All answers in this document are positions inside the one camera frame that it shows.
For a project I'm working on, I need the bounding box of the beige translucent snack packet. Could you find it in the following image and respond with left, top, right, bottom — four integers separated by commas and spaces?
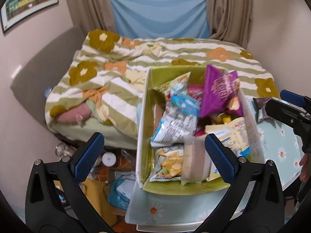
180, 136, 212, 186

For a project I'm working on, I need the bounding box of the grey headboard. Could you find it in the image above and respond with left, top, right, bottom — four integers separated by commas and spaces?
10, 25, 85, 146

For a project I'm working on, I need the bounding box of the purple snack bag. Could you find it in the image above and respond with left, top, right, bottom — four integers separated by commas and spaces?
199, 64, 244, 118

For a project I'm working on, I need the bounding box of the daisy print tablecloth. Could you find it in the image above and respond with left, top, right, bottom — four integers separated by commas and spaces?
125, 97, 304, 224

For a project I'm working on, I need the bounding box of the white crumpled snack packet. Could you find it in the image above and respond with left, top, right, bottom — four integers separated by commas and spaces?
150, 105, 198, 148

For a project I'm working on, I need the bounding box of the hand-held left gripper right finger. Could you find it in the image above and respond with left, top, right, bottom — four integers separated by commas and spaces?
194, 133, 285, 233

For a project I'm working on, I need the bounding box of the beige curtain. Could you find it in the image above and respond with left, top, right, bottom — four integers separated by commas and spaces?
62, 0, 117, 33
205, 0, 254, 45

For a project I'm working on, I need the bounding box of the pink snack packet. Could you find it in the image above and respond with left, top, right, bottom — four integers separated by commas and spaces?
187, 84, 206, 101

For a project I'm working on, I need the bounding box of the grey speckled chip bag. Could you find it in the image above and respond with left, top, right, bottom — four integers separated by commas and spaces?
149, 144, 185, 183

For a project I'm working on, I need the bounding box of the cream chip bag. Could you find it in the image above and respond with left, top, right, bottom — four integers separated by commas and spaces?
205, 117, 251, 157

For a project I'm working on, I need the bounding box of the blue white paper pack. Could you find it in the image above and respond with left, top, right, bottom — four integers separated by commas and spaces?
108, 171, 137, 210

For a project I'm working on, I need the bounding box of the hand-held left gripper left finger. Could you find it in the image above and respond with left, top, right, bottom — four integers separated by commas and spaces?
25, 132, 114, 233

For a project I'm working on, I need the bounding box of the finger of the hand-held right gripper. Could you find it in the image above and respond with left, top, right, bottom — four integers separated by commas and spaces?
264, 98, 311, 127
280, 90, 311, 111

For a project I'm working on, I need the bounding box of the yellow bag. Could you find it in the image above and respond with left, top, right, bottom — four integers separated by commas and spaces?
79, 177, 117, 227

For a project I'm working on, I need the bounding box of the yellow-green storage box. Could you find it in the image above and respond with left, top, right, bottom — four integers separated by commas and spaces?
136, 65, 265, 196

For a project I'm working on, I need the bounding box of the floral striped blanket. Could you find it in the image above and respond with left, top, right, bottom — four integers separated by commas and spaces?
45, 29, 281, 143

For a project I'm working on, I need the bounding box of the person's right hand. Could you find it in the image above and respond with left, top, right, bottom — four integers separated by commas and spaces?
299, 154, 311, 182

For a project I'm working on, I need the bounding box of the light blue cloth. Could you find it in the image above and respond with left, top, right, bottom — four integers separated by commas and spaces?
108, 0, 211, 39

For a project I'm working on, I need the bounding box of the gold snack packet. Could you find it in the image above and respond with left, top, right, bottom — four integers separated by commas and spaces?
210, 112, 235, 125

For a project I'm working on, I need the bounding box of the dark brown snack packet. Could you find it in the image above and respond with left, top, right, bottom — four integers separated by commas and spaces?
253, 97, 274, 122

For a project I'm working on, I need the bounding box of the pink pillow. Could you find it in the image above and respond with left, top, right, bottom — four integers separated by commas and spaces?
55, 102, 95, 125

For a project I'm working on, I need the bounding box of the white round lid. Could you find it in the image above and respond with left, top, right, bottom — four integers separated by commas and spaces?
101, 152, 116, 167

